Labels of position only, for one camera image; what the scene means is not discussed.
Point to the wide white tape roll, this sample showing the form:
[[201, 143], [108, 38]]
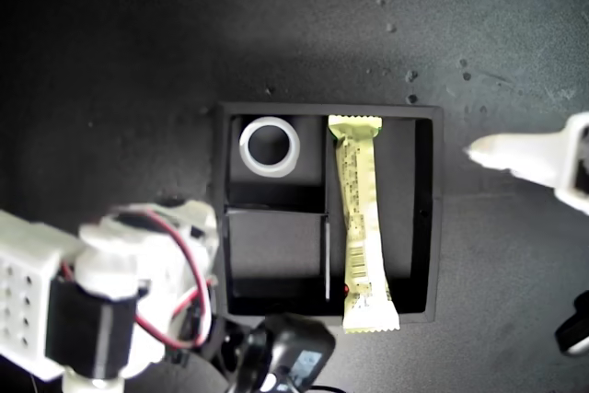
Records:
[[246, 158]]

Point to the snack bar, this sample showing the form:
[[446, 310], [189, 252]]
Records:
[[359, 209]]

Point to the black tray with wells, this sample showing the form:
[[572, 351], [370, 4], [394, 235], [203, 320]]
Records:
[[276, 246]]

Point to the black camera box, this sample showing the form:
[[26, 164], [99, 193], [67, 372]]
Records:
[[294, 342], [575, 328]]

